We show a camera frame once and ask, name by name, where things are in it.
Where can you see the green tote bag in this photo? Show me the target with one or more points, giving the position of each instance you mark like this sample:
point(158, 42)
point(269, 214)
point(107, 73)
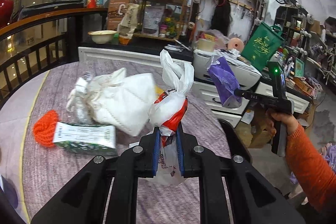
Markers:
point(261, 46)

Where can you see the green white tissue box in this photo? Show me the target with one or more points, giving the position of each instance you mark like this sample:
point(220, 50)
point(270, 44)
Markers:
point(88, 139)

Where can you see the black hair wig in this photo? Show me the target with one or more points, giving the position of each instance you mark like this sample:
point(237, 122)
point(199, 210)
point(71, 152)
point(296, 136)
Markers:
point(221, 19)

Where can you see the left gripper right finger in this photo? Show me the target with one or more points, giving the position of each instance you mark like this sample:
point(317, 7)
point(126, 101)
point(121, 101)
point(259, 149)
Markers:
point(180, 153)

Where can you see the white paper bag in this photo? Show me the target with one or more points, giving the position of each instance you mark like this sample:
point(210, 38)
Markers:
point(121, 100)

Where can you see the orange right sleeve forearm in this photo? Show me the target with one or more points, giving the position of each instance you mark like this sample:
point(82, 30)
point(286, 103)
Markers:
point(312, 171)

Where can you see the right hand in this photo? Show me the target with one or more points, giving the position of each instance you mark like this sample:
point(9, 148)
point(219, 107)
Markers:
point(288, 120)

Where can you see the beige tape roll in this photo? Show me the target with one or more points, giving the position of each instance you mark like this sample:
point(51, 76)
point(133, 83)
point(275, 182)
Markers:
point(205, 45)

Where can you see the white red plastic bag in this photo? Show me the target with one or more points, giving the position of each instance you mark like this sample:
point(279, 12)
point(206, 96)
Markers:
point(167, 112)

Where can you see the wooden shelf rack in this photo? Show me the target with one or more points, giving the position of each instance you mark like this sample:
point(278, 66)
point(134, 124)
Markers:
point(160, 19)

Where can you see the cream bowl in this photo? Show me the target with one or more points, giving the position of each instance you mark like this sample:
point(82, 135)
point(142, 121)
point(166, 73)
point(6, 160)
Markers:
point(102, 37)

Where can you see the beige paper snack bag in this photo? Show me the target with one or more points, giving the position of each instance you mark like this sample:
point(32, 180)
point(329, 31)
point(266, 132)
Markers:
point(129, 22)

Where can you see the orange knitted item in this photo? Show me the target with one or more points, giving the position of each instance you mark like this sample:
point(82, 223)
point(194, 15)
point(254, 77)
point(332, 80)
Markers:
point(44, 129)

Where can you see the red vase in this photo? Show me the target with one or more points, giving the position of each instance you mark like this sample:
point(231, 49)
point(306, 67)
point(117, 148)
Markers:
point(6, 10)

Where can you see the white printer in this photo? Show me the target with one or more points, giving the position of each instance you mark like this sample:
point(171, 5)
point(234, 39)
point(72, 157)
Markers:
point(246, 75)

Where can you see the purple plastic wrapper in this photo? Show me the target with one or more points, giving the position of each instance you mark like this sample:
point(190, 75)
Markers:
point(225, 81)

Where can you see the white drawer cabinet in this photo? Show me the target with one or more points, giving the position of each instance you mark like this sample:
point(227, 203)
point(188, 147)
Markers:
point(211, 98)

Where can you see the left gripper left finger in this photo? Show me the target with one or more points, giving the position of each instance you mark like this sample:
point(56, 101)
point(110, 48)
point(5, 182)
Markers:
point(156, 150)

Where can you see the clear plastic bottle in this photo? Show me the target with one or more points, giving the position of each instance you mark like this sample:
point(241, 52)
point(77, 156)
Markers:
point(76, 101)

